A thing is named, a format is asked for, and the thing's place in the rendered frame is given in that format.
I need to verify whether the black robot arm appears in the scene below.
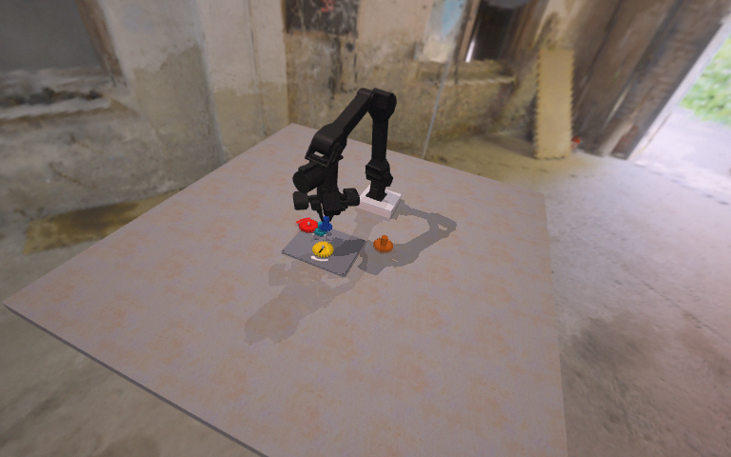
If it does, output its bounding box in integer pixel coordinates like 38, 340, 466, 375
292, 88, 397, 216

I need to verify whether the orange gear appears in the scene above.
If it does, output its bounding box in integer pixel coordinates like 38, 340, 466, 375
373, 235, 393, 253

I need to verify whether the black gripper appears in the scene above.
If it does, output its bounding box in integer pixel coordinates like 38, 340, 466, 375
293, 178, 360, 222

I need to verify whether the teal gear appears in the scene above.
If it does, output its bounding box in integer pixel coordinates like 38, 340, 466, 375
314, 222, 326, 237

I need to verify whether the yellow gear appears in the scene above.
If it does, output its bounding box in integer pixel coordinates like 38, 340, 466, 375
312, 242, 334, 258

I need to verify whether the red gear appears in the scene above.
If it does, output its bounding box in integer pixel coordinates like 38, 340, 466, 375
299, 219, 318, 233

